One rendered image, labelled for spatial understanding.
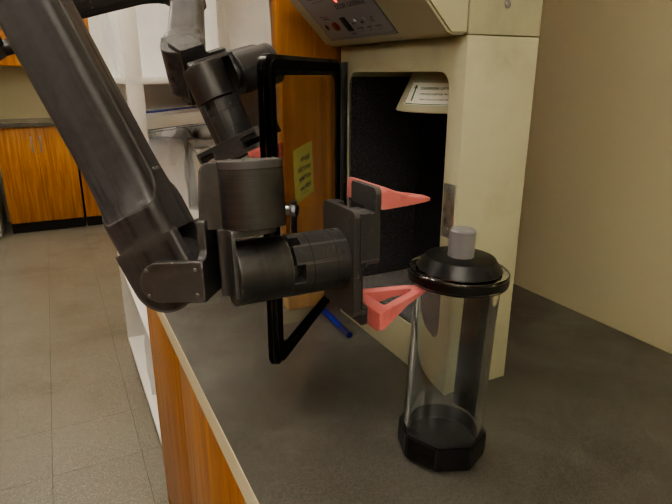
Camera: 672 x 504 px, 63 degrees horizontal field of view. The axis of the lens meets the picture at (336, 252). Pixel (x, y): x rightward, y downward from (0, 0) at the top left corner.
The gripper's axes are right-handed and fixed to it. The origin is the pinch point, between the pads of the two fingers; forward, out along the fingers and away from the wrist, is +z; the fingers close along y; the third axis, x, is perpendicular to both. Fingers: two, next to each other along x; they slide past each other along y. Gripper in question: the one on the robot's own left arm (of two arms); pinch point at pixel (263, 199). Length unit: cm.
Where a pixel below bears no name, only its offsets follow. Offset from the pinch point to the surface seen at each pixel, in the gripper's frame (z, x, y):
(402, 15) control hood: -13.4, -0.2, -26.9
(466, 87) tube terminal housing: -2.6, 0.9, -30.9
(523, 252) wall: 34, -50, -26
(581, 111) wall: 9, -42, -45
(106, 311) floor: 30, -185, 223
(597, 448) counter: 43, 8, -31
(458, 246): 12.1, 13.7, -25.4
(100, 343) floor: 40, -149, 200
